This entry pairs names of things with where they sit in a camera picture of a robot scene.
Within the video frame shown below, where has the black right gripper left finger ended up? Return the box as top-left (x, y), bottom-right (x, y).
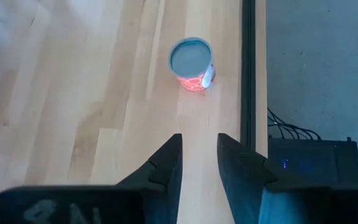
top-left (116, 133), bottom-right (183, 224)

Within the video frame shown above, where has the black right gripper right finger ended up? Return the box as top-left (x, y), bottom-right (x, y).
top-left (217, 133), bottom-right (277, 224)

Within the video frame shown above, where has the orange patterned can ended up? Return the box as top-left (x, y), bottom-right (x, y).
top-left (168, 37), bottom-right (216, 93)

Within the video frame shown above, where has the black power box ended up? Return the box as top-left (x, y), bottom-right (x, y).
top-left (268, 136), bottom-right (358, 185)

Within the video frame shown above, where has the black cable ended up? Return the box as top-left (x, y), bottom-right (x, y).
top-left (267, 107), bottom-right (322, 141)

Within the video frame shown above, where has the black aluminium table frame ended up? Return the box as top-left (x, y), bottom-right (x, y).
top-left (240, 0), bottom-right (257, 153)

